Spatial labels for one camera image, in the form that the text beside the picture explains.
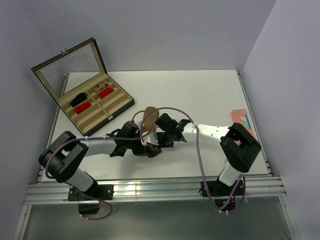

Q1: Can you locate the black rolled sock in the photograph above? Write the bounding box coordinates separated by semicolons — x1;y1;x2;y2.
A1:
70;92;88;107

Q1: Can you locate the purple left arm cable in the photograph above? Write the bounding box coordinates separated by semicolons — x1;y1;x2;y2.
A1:
44;111;161;221

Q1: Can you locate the red rolled sock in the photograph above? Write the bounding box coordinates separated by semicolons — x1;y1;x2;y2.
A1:
75;102;92;115
98;87;114;99

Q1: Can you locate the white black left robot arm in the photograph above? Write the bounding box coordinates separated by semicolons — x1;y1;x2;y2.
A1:
38;121;150;200

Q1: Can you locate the pink patterned sock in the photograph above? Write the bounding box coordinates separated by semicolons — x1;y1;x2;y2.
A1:
231;109;256;138

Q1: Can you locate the red rolled sock right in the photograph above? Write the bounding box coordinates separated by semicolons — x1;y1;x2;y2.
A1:
98;87;114;99

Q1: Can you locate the red rolled sock left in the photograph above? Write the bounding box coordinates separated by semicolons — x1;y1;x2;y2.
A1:
75;102;92;115

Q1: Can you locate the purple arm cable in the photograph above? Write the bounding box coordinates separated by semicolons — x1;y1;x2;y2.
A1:
131;107;246;214
44;111;161;221

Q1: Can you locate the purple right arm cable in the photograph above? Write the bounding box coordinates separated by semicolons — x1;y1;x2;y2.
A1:
131;107;246;214

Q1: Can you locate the aluminium rail frame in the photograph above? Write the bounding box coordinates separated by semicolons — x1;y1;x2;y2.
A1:
20;70;301;240

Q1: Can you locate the black compartment storage box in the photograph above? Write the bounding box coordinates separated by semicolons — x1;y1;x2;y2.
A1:
31;37;135;136

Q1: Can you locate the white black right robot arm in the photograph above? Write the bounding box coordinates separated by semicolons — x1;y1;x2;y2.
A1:
155;113;262;195

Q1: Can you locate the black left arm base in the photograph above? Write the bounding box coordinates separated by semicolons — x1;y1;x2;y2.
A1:
67;183;114;220

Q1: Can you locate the tan ribbed sock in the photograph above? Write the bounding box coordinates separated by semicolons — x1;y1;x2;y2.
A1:
141;106;162;158

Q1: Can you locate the beige rolled sock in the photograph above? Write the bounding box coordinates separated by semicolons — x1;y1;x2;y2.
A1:
93;81;109;93

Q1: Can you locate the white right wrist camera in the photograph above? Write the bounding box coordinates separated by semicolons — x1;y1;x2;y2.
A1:
141;132;159;146

